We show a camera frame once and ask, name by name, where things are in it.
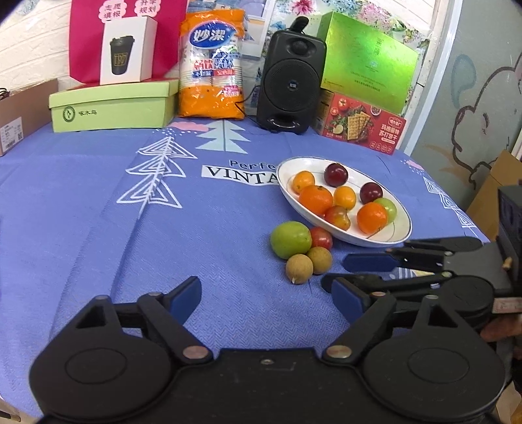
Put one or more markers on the tan longan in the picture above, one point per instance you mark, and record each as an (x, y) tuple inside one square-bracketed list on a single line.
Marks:
[(299, 269), (321, 261)]

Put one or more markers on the brown cardboard box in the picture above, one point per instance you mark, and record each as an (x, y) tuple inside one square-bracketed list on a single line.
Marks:
[(28, 111)]

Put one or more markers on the blue printed tablecloth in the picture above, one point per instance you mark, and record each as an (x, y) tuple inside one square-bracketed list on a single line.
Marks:
[(122, 244)]

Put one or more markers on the pink paper bag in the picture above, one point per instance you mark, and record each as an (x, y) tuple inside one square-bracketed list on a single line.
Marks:
[(85, 40)]

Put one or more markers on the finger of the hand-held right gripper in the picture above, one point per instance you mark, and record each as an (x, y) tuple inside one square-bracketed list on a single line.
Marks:
[(412, 283), (369, 263)]

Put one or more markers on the small red plum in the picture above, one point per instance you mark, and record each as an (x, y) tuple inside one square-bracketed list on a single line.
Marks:
[(322, 237)]

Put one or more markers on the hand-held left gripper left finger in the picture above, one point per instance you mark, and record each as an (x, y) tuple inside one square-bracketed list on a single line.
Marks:
[(186, 299)]

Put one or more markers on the orange paper cup pack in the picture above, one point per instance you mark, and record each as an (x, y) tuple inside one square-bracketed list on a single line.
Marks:
[(212, 104)]

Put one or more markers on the pale blue printed box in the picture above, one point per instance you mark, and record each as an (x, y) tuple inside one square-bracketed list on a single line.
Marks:
[(255, 45)]

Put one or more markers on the green gift box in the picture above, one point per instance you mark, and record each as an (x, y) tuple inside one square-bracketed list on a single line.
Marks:
[(367, 61)]

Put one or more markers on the person's right hand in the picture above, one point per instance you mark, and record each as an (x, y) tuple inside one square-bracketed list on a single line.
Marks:
[(505, 327)]

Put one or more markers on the green shoe box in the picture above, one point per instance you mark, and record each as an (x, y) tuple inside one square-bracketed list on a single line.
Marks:
[(122, 111)]

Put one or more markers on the small green plum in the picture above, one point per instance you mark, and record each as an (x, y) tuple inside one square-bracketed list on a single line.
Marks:
[(389, 208)]

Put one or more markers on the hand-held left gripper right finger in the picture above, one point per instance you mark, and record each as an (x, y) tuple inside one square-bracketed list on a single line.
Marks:
[(347, 299)]

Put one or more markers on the large orange tangerine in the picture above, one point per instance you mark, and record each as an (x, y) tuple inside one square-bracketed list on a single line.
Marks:
[(316, 200)]

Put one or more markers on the black speaker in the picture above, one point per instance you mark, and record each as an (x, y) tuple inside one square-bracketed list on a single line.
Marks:
[(285, 81)]

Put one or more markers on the white door frame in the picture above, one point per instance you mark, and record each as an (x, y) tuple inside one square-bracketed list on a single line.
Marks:
[(436, 61)]

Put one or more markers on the yellow-orange kumquat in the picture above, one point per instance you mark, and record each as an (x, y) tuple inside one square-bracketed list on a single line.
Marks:
[(304, 181), (345, 197)]

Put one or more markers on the flat brown cardboard sheet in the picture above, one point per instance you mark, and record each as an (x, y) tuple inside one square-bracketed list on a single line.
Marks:
[(485, 204)]

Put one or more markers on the large green plum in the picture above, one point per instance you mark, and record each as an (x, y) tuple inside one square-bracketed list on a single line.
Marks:
[(290, 239)]

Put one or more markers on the white coffee cup box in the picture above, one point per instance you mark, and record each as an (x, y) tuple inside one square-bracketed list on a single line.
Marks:
[(143, 61)]

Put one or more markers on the white plate with blue rim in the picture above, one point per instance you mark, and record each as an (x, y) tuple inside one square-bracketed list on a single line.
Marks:
[(314, 165)]

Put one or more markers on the red and yellow plum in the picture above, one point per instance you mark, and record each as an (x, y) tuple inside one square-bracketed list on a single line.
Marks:
[(337, 217)]

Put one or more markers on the red cracker box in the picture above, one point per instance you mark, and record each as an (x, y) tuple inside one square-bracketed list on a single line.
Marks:
[(385, 131)]

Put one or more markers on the small orange tangerine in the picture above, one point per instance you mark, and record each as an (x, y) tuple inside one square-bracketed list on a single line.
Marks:
[(372, 218)]

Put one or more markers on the dark purple plum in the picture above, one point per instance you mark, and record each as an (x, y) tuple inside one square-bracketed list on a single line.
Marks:
[(335, 174), (370, 192)]

